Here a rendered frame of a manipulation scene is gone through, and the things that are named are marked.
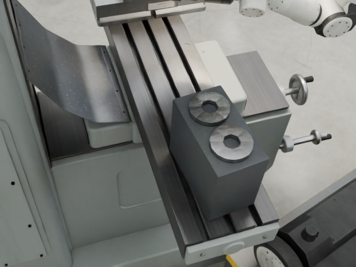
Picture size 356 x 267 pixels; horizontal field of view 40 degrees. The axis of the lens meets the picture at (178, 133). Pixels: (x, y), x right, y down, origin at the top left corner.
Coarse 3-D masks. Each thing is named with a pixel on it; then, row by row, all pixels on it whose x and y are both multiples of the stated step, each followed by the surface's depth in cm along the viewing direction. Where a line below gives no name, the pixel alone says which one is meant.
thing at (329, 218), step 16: (336, 192) 164; (352, 192) 163; (320, 208) 159; (336, 208) 159; (352, 208) 160; (288, 224) 156; (304, 224) 153; (320, 224) 156; (336, 224) 156; (352, 224) 156; (288, 240) 152; (304, 240) 150; (320, 240) 150; (336, 240) 152; (352, 240) 155; (304, 256) 148; (320, 256) 149; (336, 256) 151; (352, 256) 152
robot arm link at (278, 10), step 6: (270, 0) 127; (276, 0) 125; (282, 0) 123; (288, 0) 123; (270, 6) 127; (276, 6) 125; (282, 6) 124; (288, 6) 124; (276, 12) 127; (282, 12) 126
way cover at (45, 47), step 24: (24, 24) 128; (24, 48) 119; (48, 48) 136; (72, 48) 147; (96, 48) 152; (48, 72) 127; (72, 72) 138; (96, 72) 145; (48, 96) 118; (72, 96) 130; (96, 96) 138; (120, 96) 141; (96, 120) 132; (120, 120) 135
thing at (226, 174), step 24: (192, 96) 108; (216, 96) 106; (192, 120) 103; (216, 120) 102; (240, 120) 104; (192, 144) 103; (216, 144) 98; (240, 144) 99; (192, 168) 109; (216, 168) 96; (240, 168) 97; (264, 168) 101; (216, 192) 100; (240, 192) 105; (216, 216) 109
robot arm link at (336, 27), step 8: (336, 0) 128; (344, 0) 127; (352, 0) 125; (344, 8) 127; (352, 8) 126; (344, 16) 127; (352, 16) 127; (328, 24) 128; (336, 24) 128; (344, 24) 129; (352, 24) 130; (328, 32) 130; (336, 32) 131; (344, 32) 131
